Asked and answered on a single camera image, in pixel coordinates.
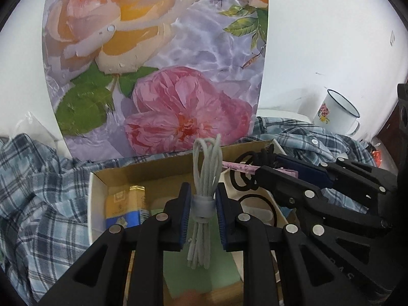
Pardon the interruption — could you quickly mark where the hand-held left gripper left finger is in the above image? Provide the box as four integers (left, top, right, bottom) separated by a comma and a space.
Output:
37, 183, 192, 306

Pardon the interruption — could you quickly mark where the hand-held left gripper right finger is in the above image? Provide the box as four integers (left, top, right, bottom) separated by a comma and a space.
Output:
215, 185, 370, 306

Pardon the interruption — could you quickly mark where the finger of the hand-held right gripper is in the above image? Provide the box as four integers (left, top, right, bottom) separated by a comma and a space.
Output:
255, 165, 393, 239
276, 155, 399, 214

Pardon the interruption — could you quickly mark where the black hair tie bundle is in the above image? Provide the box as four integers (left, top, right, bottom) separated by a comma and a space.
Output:
230, 143, 278, 227

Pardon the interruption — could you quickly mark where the beige phone case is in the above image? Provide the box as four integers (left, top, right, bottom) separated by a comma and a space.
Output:
225, 169, 289, 230

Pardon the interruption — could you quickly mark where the white charging cable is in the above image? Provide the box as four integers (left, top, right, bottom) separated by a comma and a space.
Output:
186, 134, 223, 269

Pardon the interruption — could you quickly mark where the light green booklet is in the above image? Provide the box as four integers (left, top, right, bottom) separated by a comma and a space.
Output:
150, 209, 243, 298

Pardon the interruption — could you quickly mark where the pink patterned hair clip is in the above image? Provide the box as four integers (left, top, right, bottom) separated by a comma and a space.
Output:
221, 161, 298, 179

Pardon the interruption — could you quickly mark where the yellow cigarette pack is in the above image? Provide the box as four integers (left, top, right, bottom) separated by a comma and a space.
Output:
105, 185, 149, 230

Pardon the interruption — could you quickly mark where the cardboard box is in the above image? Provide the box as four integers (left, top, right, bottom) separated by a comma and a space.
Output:
88, 139, 287, 306

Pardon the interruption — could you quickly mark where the white enamel mug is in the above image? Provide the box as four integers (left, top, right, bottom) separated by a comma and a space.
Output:
312, 88, 361, 136

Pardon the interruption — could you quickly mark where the dark wooden furniture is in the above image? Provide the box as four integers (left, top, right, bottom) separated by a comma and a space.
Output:
397, 83, 408, 141

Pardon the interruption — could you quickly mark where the blue plaid shirt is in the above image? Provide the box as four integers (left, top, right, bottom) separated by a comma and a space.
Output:
0, 116, 383, 303

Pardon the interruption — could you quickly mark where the floral printed board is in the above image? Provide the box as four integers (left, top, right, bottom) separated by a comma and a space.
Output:
42, 0, 270, 161

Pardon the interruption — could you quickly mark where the clear plastic bag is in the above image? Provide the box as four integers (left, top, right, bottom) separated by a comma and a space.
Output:
0, 111, 61, 147

